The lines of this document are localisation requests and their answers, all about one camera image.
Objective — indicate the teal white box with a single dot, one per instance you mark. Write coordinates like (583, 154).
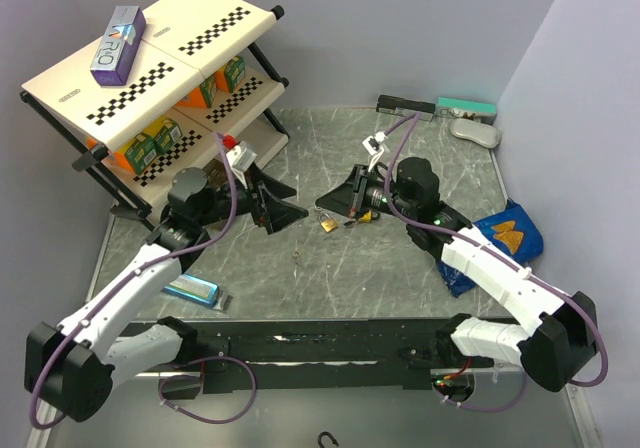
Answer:
(457, 108)

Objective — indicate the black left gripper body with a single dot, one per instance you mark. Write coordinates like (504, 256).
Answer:
(255, 202)

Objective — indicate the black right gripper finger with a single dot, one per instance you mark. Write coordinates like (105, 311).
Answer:
(341, 203)
(343, 192)

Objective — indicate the blue toothpaste box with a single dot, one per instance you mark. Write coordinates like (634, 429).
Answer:
(198, 291)

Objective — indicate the yellow padlock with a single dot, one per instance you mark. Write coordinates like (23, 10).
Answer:
(368, 217)

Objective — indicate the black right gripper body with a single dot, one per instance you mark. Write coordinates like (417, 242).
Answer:
(377, 196)

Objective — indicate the brown foil pouch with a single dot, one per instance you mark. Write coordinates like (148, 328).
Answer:
(218, 181)

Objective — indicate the black hook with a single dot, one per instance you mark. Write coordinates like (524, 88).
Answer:
(326, 437)

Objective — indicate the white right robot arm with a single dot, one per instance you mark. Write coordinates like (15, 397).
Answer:
(552, 337)

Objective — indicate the brass padlock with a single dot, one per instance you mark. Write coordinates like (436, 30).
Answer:
(327, 221)

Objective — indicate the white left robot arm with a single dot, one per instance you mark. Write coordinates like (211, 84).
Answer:
(75, 365)

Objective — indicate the white checkered shelf rack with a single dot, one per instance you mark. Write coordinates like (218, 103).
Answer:
(185, 42)

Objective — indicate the black rectangular box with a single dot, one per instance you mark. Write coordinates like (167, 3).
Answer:
(402, 107)

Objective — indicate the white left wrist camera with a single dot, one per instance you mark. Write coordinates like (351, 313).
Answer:
(240, 154)

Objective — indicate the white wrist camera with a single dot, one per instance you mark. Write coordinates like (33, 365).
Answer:
(375, 147)
(240, 154)

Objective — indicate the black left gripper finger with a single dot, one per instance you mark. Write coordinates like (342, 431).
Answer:
(275, 189)
(280, 214)

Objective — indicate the purple silver box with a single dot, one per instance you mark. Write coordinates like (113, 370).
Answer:
(118, 46)

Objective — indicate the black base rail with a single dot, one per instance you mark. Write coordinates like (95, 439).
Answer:
(321, 353)

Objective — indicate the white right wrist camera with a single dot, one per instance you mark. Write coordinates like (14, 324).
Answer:
(375, 147)

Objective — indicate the blue Doritos chip bag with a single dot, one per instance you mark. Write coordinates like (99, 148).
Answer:
(512, 231)

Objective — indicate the grey oval case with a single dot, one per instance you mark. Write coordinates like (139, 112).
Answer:
(482, 134)

